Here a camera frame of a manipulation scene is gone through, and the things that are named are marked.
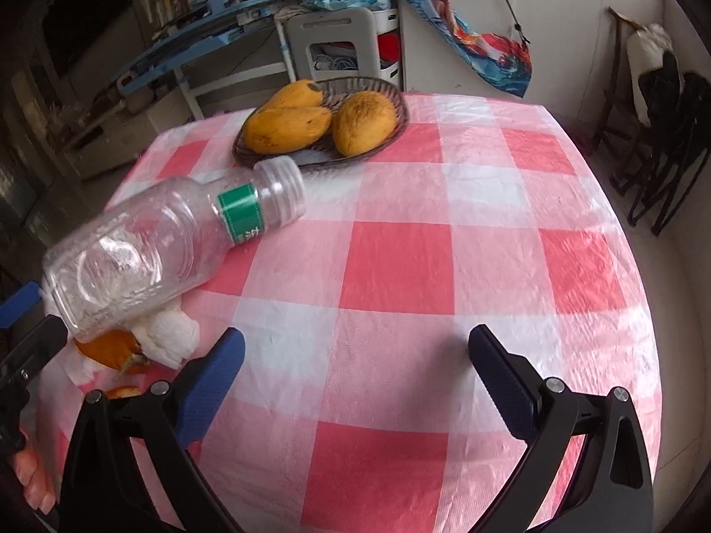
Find blue study desk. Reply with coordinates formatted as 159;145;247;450
114;0;312;123

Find black television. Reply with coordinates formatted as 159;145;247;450
41;0;134;76

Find person's left hand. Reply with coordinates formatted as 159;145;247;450
12;447;57;512

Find black cord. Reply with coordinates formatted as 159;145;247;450
480;0;528;45

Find yellow mango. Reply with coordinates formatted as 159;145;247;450
243;105;333;155
332;91;399;157
261;80;326;115

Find white cable bundle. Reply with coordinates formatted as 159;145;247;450
312;44;357;72

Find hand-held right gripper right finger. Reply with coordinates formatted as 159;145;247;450
467;323;653;533

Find white plastic stool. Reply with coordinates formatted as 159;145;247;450
284;8;399;92

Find plate of yellow mangoes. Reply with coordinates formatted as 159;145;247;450
232;75;411;170

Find wooden chair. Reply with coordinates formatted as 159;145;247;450
591;7;639;148

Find colourful printed cloth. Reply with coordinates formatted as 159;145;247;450
380;0;533;99

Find white paper bag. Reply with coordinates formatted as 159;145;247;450
43;289;201;384

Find large orange peel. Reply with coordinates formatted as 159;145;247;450
75;329;152;374

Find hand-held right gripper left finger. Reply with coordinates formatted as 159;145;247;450
60;326;248;533

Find white cabinet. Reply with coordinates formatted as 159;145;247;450
397;0;667;117

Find pink checkered tablecloth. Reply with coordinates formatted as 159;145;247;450
22;91;664;533

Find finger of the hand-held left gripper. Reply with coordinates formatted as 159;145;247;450
0;282;44;330
0;315;68;386

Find black clothes on chair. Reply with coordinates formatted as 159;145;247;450
611;52;711;237

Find clear plastic bottle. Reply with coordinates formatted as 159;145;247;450
41;155;308;342

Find row of books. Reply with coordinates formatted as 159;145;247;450
136;0;190;28

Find cream television cabinet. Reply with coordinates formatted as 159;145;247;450
56;105;184;179

